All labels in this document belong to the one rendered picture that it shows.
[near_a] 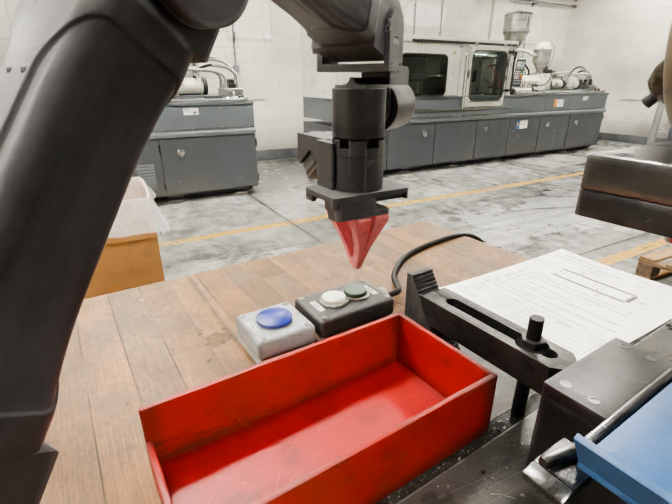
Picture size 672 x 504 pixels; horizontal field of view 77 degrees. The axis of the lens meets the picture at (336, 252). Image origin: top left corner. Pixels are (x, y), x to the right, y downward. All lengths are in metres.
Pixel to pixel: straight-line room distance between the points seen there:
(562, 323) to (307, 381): 0.34
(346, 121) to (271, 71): 6.52
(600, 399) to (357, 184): 0.28
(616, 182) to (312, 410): 0.29
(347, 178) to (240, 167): 4.33
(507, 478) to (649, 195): 0.23
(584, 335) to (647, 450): 0.29
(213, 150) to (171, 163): 0.44
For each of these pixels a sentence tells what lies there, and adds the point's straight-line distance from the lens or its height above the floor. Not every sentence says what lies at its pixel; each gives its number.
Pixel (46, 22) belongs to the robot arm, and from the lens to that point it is 0.23.
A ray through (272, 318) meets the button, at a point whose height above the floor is 0.94.
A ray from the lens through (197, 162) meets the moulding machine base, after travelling 4.64.
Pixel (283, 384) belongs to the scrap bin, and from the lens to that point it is 0.39.
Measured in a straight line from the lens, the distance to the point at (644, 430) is 0.32.
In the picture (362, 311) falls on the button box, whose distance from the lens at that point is 0.50.
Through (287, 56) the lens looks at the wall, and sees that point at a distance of 7.07.
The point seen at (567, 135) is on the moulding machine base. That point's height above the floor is 0.30.
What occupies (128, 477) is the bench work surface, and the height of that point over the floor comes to 0.90.
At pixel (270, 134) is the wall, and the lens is 6.98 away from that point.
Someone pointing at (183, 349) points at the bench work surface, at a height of 0.90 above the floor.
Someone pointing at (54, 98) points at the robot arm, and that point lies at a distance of 0.21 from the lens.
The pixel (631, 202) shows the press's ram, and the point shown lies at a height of 1.12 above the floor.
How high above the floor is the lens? 1.18
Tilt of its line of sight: 22 degrees down
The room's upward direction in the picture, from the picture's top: straight up
